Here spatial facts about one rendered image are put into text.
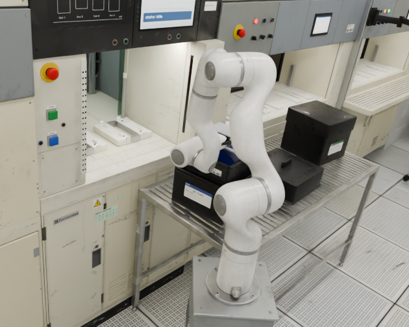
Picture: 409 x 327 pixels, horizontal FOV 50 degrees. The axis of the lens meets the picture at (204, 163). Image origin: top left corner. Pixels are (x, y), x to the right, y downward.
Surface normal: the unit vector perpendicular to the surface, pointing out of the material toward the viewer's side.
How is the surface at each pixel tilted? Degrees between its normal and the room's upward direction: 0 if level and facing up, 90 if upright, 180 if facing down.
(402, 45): 90
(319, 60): 90
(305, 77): 90
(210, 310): 0
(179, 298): 0
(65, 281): 90
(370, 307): 0
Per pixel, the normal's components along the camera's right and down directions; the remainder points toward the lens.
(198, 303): 0.13, -0.87
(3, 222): 0.72, 0.40
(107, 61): -0.68, 0.27
